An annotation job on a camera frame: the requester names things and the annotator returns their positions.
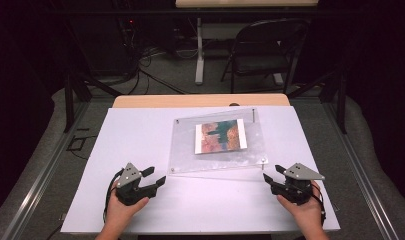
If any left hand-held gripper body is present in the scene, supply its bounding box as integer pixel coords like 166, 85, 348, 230
115, 162, 151, 206

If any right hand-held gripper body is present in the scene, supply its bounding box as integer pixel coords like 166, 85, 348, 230
271, 162, 326, 206

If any clear acrylic photo frame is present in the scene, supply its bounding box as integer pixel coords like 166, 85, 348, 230
167, 106, 270, 183

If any painting print card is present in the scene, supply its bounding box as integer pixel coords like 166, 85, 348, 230
193, 118, 249, 156

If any person's right hand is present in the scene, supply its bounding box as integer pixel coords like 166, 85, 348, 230
276, 179, 326, 232

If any person's left hand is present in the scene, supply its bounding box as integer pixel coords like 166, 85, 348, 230
102, 179, 151, 232

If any white board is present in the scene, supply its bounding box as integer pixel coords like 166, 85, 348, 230
60, 105, 341, 234

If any wooden table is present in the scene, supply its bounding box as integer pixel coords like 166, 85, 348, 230
111, 93, 291, 109

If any black metal stand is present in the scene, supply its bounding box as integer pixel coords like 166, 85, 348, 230
63, 69, 124, 134
287, 64, 348, 135

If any black folding chair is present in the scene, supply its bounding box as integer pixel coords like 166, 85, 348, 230
220, 17, 312, 95

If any dark curtain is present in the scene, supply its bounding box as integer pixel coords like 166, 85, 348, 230
342, 0, 405, 209
0, 0, 68, 223

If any dark equipment cabinet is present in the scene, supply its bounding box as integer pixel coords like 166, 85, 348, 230
69, 13, 138, 77

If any black horizontal metal bar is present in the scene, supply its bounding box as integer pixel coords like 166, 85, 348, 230
49, 7, 358, 17

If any aluminium floor rail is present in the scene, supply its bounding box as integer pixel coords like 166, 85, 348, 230
322, 99, 404, 240
0, 99, 92, 240

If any bundle of floor cables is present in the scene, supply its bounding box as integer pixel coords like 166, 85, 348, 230
122, 44, 188, 96

